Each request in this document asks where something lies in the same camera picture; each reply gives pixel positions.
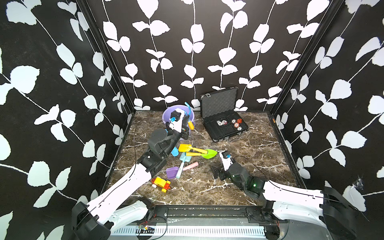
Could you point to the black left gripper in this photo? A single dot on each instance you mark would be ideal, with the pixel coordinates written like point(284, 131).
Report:
point(180, 134)

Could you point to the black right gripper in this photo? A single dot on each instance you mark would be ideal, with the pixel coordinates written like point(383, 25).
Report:
point(216, 171)

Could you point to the light blue toy shovel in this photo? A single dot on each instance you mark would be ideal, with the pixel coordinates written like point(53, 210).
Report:
point(184, 158)

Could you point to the purple toy scoop pink handle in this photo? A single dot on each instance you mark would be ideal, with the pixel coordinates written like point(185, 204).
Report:
point(172, 172)

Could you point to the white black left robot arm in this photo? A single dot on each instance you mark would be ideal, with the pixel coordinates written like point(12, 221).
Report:
point(102, 216)

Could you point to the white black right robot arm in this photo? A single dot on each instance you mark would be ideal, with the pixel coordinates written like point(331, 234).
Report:
point(326, 208)

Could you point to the purple plastic bucket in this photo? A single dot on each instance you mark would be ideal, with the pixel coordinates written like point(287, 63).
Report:
point(169, 110)

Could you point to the yellow red toy truck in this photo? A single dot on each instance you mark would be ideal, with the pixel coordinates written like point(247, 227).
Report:
point(161, 183)

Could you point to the red white round parts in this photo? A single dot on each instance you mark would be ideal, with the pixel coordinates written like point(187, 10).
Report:
point(233, 124)

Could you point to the black open foam-lined case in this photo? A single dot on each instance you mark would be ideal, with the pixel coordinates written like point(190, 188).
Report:
point(218, 105)

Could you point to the white perforated strip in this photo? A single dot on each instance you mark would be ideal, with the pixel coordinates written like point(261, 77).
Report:
point(194, 231)

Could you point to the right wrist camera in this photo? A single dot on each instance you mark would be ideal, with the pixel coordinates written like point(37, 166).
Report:
point(226, 158)

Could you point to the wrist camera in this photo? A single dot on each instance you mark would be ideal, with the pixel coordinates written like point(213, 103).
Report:
point(226, 158)
point(178, 121)

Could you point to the green toy trowel wooden handle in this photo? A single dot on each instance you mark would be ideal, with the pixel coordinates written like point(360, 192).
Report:
point(209, 155)

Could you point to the yellow toy spade wooden handle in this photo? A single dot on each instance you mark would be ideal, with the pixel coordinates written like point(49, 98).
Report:
point(187, 148)

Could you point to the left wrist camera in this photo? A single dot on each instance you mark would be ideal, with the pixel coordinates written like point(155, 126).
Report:
point(178, 121)

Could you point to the black front mounting rail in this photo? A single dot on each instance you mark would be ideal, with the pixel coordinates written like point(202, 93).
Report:
point(255, 214)

